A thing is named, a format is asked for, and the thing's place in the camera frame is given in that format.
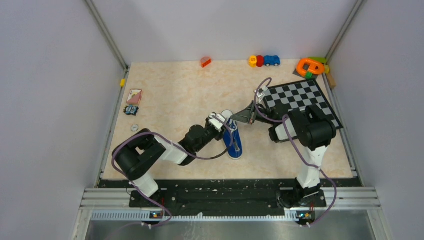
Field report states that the pink triangle puzzle card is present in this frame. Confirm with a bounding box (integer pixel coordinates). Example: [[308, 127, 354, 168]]
[[126, 89, 143, 106]]

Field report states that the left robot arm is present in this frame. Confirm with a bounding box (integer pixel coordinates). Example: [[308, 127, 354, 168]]
[[111, 122, 228, 207]]

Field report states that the red toy block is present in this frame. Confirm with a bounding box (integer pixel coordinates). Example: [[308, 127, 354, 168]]
[[256, 55, 264, 68]]

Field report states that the yellow clip on frame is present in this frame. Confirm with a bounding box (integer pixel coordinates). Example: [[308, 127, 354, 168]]
[[119, 78, 126, 88]]

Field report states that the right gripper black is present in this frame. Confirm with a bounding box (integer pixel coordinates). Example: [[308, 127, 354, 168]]
[[231, 100, 277, 126]]

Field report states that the orange lego brick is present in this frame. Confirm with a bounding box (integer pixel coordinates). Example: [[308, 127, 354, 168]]
[[200, 56, 212, 68]]

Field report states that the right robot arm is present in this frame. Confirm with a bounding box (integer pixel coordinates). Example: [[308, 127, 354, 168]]
[[231, 101, 337, 208]]

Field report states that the wooden block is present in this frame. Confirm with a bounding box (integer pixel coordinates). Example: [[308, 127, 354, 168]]
[[326, 73, 337, 89]]

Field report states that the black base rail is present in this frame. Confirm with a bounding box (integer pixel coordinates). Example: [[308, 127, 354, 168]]
[[99, 178, 362, 219]]

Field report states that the white cable duct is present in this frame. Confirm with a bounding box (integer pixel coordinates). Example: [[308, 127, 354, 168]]
[[90, 209, 299, 222]]

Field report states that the blue toy car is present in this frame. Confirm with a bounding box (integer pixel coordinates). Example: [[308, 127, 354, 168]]
[[263, 55, 281, 67]]

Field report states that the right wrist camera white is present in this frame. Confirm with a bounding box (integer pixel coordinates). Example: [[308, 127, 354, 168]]
[[254, 86, 268, 105]]

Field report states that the orange plastic ring toy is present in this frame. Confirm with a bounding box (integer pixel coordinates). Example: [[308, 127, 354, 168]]
[[295, 58, 325, 78]]

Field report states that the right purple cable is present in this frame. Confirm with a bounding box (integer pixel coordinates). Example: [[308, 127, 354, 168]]
[[253, 77, 338, 227]]

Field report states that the blue canvas sneaker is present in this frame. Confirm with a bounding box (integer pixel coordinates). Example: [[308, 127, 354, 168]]
[[221, 109, 243, 160]]

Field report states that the purple cable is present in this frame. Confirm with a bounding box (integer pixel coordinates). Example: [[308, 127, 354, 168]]
[[253, 77, 338, 227], [111, 113, 237, 229]]

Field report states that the yellow toy block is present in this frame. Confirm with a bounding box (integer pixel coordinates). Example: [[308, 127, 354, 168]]
[[248, 55, 258, 68]]

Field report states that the white shoelace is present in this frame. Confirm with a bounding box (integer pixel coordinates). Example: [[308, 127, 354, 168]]
[[228, 118, 238, 134]]

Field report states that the green toy block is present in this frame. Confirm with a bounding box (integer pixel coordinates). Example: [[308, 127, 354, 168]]
[[308, 56, 327, 65]]

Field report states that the black white chessboard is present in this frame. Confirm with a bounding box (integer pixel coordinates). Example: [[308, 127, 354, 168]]
[[263, 78, 343, 130]]

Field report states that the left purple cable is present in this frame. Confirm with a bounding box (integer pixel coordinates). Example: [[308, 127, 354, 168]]
[[111, 113, 237, 229]]

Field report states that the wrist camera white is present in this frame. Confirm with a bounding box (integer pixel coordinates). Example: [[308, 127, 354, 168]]
[[254, 86, 268, 105], [207, 112, 227, 132]]

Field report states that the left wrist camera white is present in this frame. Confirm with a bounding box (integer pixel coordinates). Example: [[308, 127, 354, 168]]
[[207, 112, 227, 132]]

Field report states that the small blue toy robot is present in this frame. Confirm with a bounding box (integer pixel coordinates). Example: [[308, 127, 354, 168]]
[[123, 104, 140, 116]]

